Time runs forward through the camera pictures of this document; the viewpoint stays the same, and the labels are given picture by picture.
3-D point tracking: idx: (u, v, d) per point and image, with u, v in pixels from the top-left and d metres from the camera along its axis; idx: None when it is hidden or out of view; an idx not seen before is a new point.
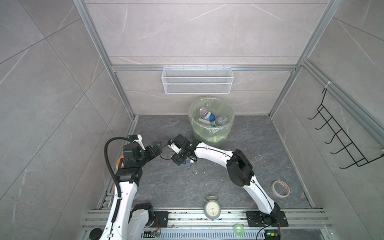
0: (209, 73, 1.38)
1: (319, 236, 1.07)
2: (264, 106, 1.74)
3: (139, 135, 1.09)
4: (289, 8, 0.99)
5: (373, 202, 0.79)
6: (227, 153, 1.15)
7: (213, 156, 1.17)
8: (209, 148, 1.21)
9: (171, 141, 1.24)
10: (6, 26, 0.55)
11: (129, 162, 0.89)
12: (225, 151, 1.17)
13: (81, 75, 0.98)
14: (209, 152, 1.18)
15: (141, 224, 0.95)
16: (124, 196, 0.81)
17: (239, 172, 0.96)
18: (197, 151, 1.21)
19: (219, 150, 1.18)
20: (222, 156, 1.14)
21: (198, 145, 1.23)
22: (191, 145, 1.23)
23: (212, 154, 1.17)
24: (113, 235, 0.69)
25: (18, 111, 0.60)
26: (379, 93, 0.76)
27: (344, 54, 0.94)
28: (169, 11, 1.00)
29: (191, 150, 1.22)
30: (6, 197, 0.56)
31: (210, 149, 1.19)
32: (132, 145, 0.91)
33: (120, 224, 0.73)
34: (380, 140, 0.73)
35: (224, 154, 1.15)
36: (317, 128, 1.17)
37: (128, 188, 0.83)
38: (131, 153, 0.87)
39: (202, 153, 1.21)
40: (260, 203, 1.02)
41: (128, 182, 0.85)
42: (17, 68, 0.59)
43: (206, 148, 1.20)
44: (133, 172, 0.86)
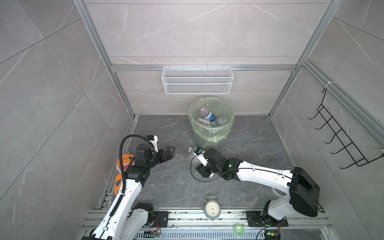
0: (209, 73, 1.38)
1: (319, 236, 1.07)
2: (264, 106, 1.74)
3: (155, 136, 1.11)
4: (289, 8, 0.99)
5: (373, 202, 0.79)
6: (284, 174, 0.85)
7: (265, 179, 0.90)
8: (257, 168, 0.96)
9: (198, 151, 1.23)
10: (6, 26, 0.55)
11: (139, 162, 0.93)
12: (281, 172, 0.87)
13: (81, 75, 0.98)
14: (257, 174, 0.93)
15: (138, 225, 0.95)
16: (127, 193, 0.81)
17: (309, 200, 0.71)
18: (241, 174, 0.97)
19: (271, 170, 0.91)
20: (277, 178, 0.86)
21: (240, 166, 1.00)
22: (231, 165, 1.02)
23: (262, 176, 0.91)
24: (107, 229, 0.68)
25: (18, 111, 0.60)
26: (379, 93, 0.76)
27: (344, 54, 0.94)
28: (169, 11, 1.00)
29: (233, 172, 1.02)
30: (6, 197, 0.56)
31: (258, 171, 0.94)
32: (145, 145, 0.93)
33: (116, 219, 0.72)
34: (380, 140, 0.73)
35: (281, 175, 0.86)
36: (317, 128, 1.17)
37: (133, 186, 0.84)
38: (143, 153, 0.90)
39: (249, 176, 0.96)
40: (281, 213, 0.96)
41: (134, 180, 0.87)
42: (17, 68, 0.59)
43: (253, 169, 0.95)
44: (141, 172, 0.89)
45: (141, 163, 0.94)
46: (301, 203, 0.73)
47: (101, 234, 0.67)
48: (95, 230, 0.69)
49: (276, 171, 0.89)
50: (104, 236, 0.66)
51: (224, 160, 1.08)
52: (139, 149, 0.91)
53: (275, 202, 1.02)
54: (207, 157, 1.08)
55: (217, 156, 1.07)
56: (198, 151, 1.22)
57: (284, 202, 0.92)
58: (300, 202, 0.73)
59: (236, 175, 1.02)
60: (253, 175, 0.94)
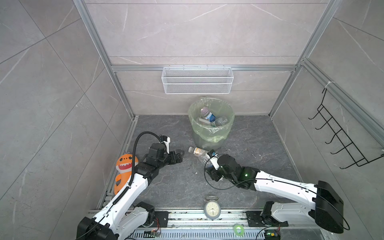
0: (209, 73, 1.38)
1: (319, 236, 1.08)
2: (264, 106, 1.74)
3: (168, 137, 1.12)
4: (289, 8, 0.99)
5: (373, 202, 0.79)
6: (308, 188, 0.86)
7: (287, 192, 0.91)
8: (276, 180, 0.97)
9: (212, 154, 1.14)
10: (6, 26, 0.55)
11: (151, 159, 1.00)
12: (305, 186, 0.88)
13: (81, 75, 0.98)
14: (277, 185, 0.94)
15: (136, 223, 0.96)
16: (132, 187, 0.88)
17: (336, 217, 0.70)
18: (259, 184, 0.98)
19: (293, 183, 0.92)
20: (301, 192, 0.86)
21: (257, 176, 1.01)
22: (248, 175, 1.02)
23: (283, 188, 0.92)
24: (107, 216, 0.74)
25: (18, 111, 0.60)
26: (379, 93, 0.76)
27: (344, 54, 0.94)
28: (169, 11, 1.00)
29: (249, 182, 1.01)
30: (7, 197, 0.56)
31: (278, 183, 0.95)
32: (159, 145, 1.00)
33: (117, 209, 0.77)
34: (380, 140, 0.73)
35: (303, 188, 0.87)
36: (317, 128, 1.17)
37: (139, 182, 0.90)
38: (156, 152, 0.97)
39: (268, 187, 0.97)
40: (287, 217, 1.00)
41: (142, 175, 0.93)
42: (17, 68, 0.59)
43: (273, 181, 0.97)
44: (149, 169, 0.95)
45: (152, 161, 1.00)
46: (327, 220, 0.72)
47: (101, 219, 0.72)
48: (97, 214, 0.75)
49: (299, 184, 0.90)
50: (103, 222, 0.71)
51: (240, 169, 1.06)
52: (153, 148, 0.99)
53: (282, 207, 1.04)
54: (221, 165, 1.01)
55: (232, 164, 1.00)
56: (212, 153, 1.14)
57: (299, 211, 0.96)
58: (325, 218, 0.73)
59: (252, 185, 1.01)
60: (272, 186, 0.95)
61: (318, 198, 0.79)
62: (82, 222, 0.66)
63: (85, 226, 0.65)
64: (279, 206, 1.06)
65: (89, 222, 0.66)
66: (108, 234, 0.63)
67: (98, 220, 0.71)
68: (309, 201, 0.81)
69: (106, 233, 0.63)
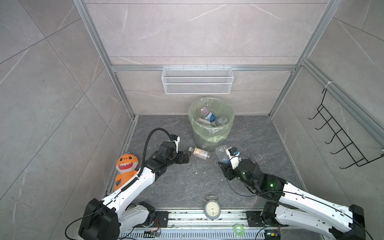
0: (209, 73, 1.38)
1: (319, 236, 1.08)
2: (264, 106, 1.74)
3: (178, 137, 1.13)
4: (289, 8, 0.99)
5: (373, 202, 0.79)
6: (344, 212, 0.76)
7: (318, 211, 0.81)
8: (307, 196, 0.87)
9: (234, 153, 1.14)
10: (6, 26, 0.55)
11: (160, 156, 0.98)
12: (340, 208, 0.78)
13: (81, 75, 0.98)
14: (308, 202, 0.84)
15: (135, 221, 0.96)
16: (141, 179, 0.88)
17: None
18: (286, 197, 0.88)
19: (326, 203, 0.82)
20: (335, 214, 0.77)
21: (285, 189, 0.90)
22: (273, 186, 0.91)
23: (315, 207, 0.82)
24: (115, 201, 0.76)
25: (18, 111, 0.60)
26: (379, 93, 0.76)
27: (344, 54, 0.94)
28: (169, 11, 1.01)
29: (273, 192, 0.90)
30: (7, 197, 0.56)
31: (310, 200, 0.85)
32: (170, 144, 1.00)
33: (124, 196, 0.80)
34: (380, 140, 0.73)
35: (338, 211, 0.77)
36: (317, 128, 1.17)
37: (148, 175, 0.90)
38: (165, 150, 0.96)
39: (296, 203, 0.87)
40: (293, 223, 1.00)
41: (150, 170, 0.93)
42: (17, 68, 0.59)
43: (303, 196, 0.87)
44: (159, 166, 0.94)
45: (160, 158, 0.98)
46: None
47: (109, 202, 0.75)
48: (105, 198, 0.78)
49: (332, 206, 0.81)
50: (110, 206, 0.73)
51: (262, 177, 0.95)
52: (163, 145, 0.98)
53: (291, 213, 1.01)
54: (243, 171, 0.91)
55: (257, 171, 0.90)
56: (234, 152, 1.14)
57: (315, 224, 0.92)
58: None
59: (276, 196, 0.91)
60: (302, 203, 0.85)
61: (354, 224, 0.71)
62: (90, 203, 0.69)
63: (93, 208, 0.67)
64: (287, 211, 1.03)
65: (97, 205, 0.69)
66: (113, 218, 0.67)
67: (105, 203, 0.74)
68: (343, 226, 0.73)
69: (111, 217, 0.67)
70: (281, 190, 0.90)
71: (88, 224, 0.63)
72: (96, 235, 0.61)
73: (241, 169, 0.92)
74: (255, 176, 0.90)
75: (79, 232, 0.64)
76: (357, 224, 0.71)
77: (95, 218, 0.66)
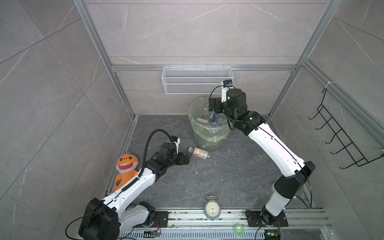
0: (209, 73, 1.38)
1: (319, 235, 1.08)
2: (264, 106, 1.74)
3: (178, 138, 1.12)
4: (289, 8, 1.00)
5: (373, 202, 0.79)
6: (298, 160, 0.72)
7: (276, 153, 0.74)
8: (276, 138, 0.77)
9: (226, 84, 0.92)
10: (6, 26, 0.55)
11: (160, 157, 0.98)
12: (296, 157, 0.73)
13: (81, 75, 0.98)
14: (275, 144, 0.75)
15: (135, 221, 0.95)
16: (141, 179, 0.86)
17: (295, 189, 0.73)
18: (256, 133, 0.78)
19: (288, 149, 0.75)
20: (290, 159, 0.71)
21: (261, 126, 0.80)
22: (251, 119, 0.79)
23: (277, 150, 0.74)
24: (115, 201, 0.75)
25: (18, 111, 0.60)
26: (379, 92, 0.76)
27: (344, 54, 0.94)
28: (169, 11, 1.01)
29: (248, 124, 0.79)
30: (7, 197, 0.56)
31: (276, 142, 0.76)
32: (171, 145, 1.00)
33: (124, 196, 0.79)
34: (380, 140, 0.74)
35: (294, 158, 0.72)
36: (317, 128, 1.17)
37: (148, 175, 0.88)
38: (166, 151, 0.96)
39: (263, 142, 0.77)
40: (274, 206, 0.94)
41: (151, 170, 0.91)
42: (17, 68, 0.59)
43: (272, 137, 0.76)
44: (159, 166, 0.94)
45: (161, 159, 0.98)
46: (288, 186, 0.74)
47: (109, 202, 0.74)
48: (107, 197, 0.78)
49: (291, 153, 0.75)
50: (111, 205, 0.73)
51: (244, 111, 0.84)
52: (164, 146, 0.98)
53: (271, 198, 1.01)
54: (229, 96, 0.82)
55: (241, 100, 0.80)
56: (227, 84, 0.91)
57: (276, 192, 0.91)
58: (289, 186, 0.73)
59: (249, 129, 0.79)
60: (267, 143, 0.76)
61: (299, 172, 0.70)
62: (91, 203, 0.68)
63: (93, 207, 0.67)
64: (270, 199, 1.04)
65: (98, 204, 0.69)
66: (113, 217, 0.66)
67: (106, 202, 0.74)
68: (289, 170, 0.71)
69: (111, 216, 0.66)
70: (256, 125, 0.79)
71: (88, 224, 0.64)
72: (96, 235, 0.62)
73: (228, 93, 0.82)
74: (237, 104, 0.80)
75: (79, 232, 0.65)
76: (301, 172, 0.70)
77: (96, 217, 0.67)
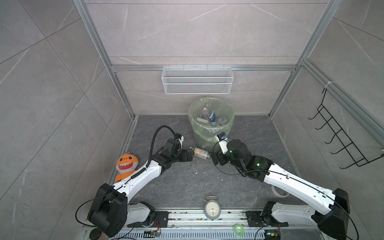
0: (209, 73, 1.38)
1: (319, 236, 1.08)
2: (264, 106, 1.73)
3: (182, 136, 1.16)
4: (289, 8, 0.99)
5: (373, 202, 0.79)
6: (326, 193, 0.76)
7: (301, 192, 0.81)
8: (292, 177, 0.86)
9: (221, 137, 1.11)
10: (6, 26, 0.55)
11: (166, 151, 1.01)
12: (323, 190, 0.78)
13: (81, 75, 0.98)
14: (292, 183, 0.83)
15: (137, 216, 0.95)
16: (148, 170, 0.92)
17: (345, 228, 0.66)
18: (271, 177, 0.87)
19: (310, 184, 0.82)
20: (317, 195, 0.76)
21: (271, 169, 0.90)
22: (259, 165, 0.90)
23: (299, 187, 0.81)
24: (125, 187, 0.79)
25: (18, 111, 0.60)
26: (379, 93, 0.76)
27: (344, 54, 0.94)
28: (169, 11, 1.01)
29: (258, 171, 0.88)
30: (7, 197, 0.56)
31: (293, 180, 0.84)
32: (175, 140, 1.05)
33: (133, 183, 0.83)
34: (380, 140, 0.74)
35: (321, 193, 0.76)
36: (317, 128, 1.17)
37: (155, 167, 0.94)
38: (172, 146, 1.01)
39: (280, 182, 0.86)
40: (286, 217, 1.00)
41: (157, 163, 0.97)
42: (17, 68, 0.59)
43: (287, 177, 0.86)
44: (164, 160, 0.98)
45: (166, 153, 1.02)
46: (333, 226, 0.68)
47: (119, 187, 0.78)
48: (116, 183, 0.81)
49: (316, 187, 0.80)
50: (120, 191, 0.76)
51: (250, 158, 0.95)
52: (169, 141, 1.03)
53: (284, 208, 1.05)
54: (230, 149, 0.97)
55: (243, 150, 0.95)
56: (222, 136, 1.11)
57: (301, 213, 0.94)
58: (331, 225, 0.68)
59: (262, 176, 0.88)
60: (286, 183, 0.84)
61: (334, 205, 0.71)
62: (102, 188, 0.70)
63: (103, 192, 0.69)
64: (281, 207, 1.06)
65: (108, 189, 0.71)
66: (123, 201, 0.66)
67: (116, 187, 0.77)
68: (323, 207, 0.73)
69: (121, 200, 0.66)
70: (267, 169, 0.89)
71: (98, 207, 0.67)
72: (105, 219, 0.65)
73: (229, 147, 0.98)
74: (240, 154, 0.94)
75: (88, 216, 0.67)
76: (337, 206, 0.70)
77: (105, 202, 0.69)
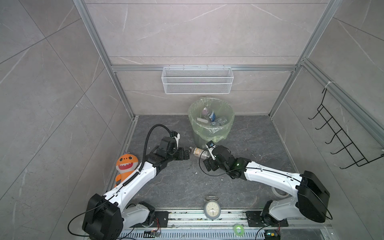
0: (209, 73, 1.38)
1: (319, 236, 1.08)
2: (264, 106, 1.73)
3: (178, 133, 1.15)
4: (289, 8, 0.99)
5: (373, 202, 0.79)
6: (293, 176, 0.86)
7: (274, 181, 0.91)
8: (265, 169, 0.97)
9: (209, 144, 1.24)
10: (6, 26, 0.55)
11: (161, 150, 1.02)
12: (290, 175, 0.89)
13: (81, 75, 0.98)
14: (266, 174, 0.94)
15: (136, 218, 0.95)
16: (142, 173, 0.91)
17: (317, 206, 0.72)
18: (249, 173, 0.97)
19: (280, 172, 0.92)
20: (286, 180, 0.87)
21: (248, 166, 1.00)
22: (239, 164, 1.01)
23: (271, 177, 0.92)
24: (117, 196, 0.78)
25: (18, 111, 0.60)
26: (379, 93, 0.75)
27: (344, 54, 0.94)
28: (169, 11, 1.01)
29: (240, 171, 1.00)
30: (7, 197, 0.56)
31: (266, 172, 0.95)
32: (171, 139, 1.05)
33: (125, 191, 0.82)
34: (380, 140, 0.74)
35: (289, 177, 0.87)
36: (317, 128, 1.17)
37: (149, 169, 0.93)
38: (166, 144, 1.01)
39: (257, 176, 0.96)
40: (280, 212, 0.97)
41: (151, 164, 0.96)
42: (17, 68, 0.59)
43: (261, 170, 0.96)
44: (160, 160, 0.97)
45: (162, 152, 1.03)
46: (307, 206, 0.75)
47: (111, 197, 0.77)
48: (108, 192, 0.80)
49: (285, 173, 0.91)
50: (112, 200, 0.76)
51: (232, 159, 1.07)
52: (164, 140, 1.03)
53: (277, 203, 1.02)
54: (215, 154, 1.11)
55: (225, 154, 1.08)
56: (210, 144, 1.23)
57: (289, 204, 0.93)
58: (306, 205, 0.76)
59: (243, 175, 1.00)
60: (261, 175, 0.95)
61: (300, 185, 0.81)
62: (93, 199, 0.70)
63: (95, 203, 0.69)
64: (275, 203, 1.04)
65: (99, 200, 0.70)
66: (115, 212, 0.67)
67: (107, 198, 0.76)
68: (292, 189, 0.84)
69: (113, 211, 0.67)
70: (245, 167, 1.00)
71: (91, 218, 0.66)
72: (99, 229, 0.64)
73: (213, 152, 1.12)
74: (223, 157, 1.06)
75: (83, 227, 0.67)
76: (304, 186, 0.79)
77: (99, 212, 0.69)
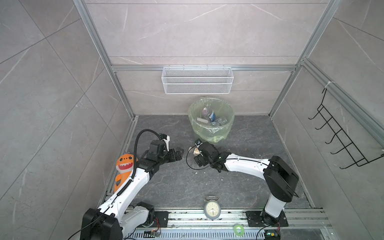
0: (209, 73, 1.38)
1: (319, 236, 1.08)
2: (264, 106, 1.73)
3: (167, 135, 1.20)
4: (289, 8, 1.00)
5: (373, 202, 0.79)
6: (262, 162, 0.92)
7: (248, 168, 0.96)
8: (241, 158, 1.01)
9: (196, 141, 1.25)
10: (6, 26, 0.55)
11: (151, 155, 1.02)
12: (260, 160, 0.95)
13: (81, 75, 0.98)
14: (242, 163, 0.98)
15: (137, 222, 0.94)
16: (135, 180, 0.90)
17: (279, 182, 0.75)
18: (228, 164, 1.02)
19: (252, 159, 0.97)
20: (257, 166, 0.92)
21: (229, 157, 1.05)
22: (221, 157, 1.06)
23: (245, 165, 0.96)
24: (112, 207, 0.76)
25: (18, 111, 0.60)
26: (379, 93, 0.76)
27: (344, 54, 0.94)
28: (169, 11, 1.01)
29: (222, 164, 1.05)
30: (7, 197, 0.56)
31: (242, 161, 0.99)
32: (160, 142, 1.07)
33: (121, 200, 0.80)
34: (379, 140, 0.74)
35: (259, 163, 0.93)
36: (317, 128, 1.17)
37: (142, 175, 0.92)
38: (156, 147, 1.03)
39: (235, 166, 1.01)
40: (275, 207, 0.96)
41: (144, 170, 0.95)
42: (17, 68, 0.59)
43: (238, 159, 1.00)
44: (151, 164, 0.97)
45: (152, 156, 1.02)
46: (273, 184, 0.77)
47: (106, 209, 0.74)
48: (102, 205, 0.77)
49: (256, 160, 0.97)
50: (108, 212, 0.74)
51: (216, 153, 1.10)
52: (153, 144, 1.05)
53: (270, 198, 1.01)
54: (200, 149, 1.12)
55: (209, 148, 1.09)
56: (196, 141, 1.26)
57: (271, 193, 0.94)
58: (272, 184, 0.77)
59: (224, 166, 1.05)
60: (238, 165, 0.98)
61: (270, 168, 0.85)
62: (87, 214, 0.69)
63: (90, 217, 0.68)
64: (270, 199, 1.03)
65: (94, 214, 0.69)
66: (113, 223, 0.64)
67: (103, 210, 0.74)
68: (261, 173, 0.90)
69: (111, 222, 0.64)
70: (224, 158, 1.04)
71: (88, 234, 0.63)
72: None
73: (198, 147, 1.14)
74: (207, 152, 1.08)
75: None
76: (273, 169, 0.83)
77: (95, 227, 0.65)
